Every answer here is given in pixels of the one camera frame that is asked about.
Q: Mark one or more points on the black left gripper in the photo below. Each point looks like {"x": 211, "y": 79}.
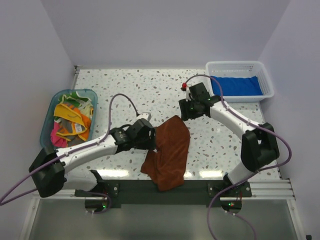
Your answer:
{"x": 150, "y": 143}

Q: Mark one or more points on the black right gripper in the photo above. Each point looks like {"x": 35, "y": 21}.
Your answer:
{"x": 186, "y": 114}

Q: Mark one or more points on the blue towel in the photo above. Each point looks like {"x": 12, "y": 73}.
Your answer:
{"x": 239, "y": 86}

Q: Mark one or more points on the brown towel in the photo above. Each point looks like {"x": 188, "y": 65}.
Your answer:
{"x": 167, "y": 165}

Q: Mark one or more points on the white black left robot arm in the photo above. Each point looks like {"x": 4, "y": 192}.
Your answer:
{"x": 50, "y": 167}

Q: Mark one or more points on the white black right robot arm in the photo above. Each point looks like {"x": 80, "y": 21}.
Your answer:
{"x": 259, "y": 146}

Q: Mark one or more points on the white plastic mesh basket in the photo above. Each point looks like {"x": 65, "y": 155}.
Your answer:
{"x": 239, "y": 69}

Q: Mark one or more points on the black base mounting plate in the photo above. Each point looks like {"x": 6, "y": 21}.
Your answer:
{"x": 116, "y": 193}

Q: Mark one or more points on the green patterned towel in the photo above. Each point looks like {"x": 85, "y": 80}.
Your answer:
{"x": 82, "y": 103}

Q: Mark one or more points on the pink towel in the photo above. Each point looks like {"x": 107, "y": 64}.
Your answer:
{"x": 56, "y": 140}

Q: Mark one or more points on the teal plastic bin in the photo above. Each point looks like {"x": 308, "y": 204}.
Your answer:
{"x": 48, "y": 125}

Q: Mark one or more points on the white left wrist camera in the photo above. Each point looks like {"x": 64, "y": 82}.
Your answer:
{"x": 144, "y": 115}

